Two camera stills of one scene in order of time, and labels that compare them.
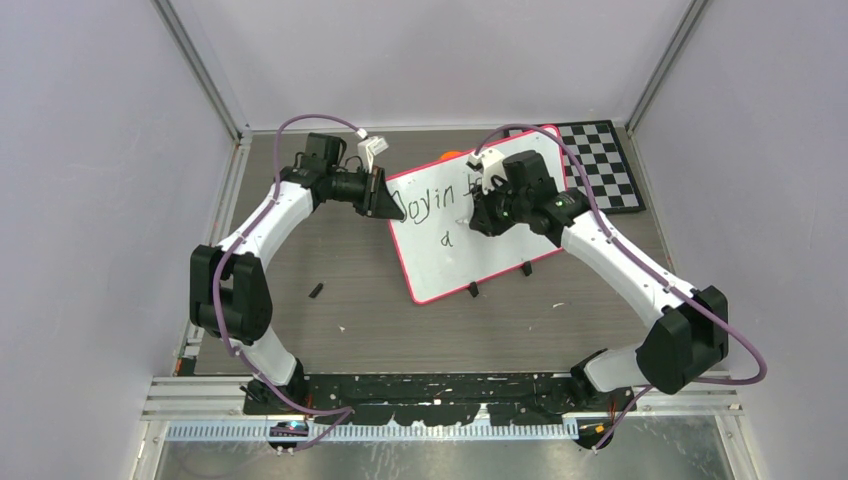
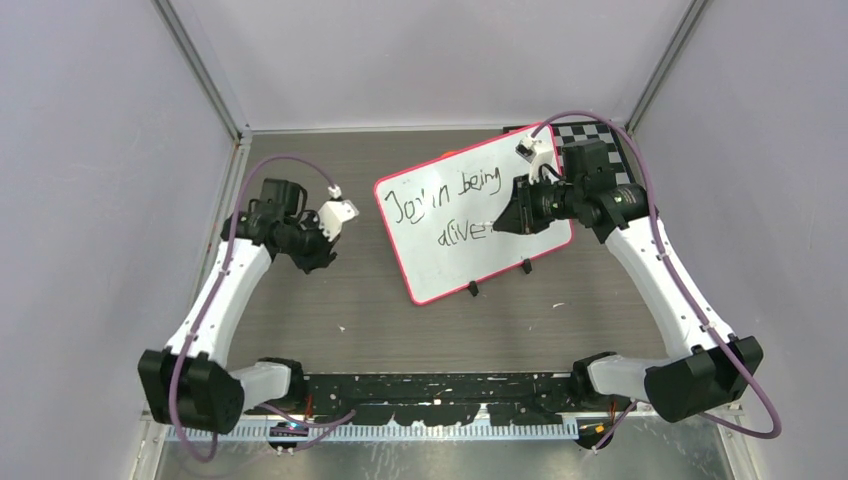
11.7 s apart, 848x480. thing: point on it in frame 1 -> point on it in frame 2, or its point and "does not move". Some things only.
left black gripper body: [373, 186] -> [308, 244]
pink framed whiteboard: [438, 252] does not move
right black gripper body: [498, 208] -> [540, 204]
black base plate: [355, 399] does not move
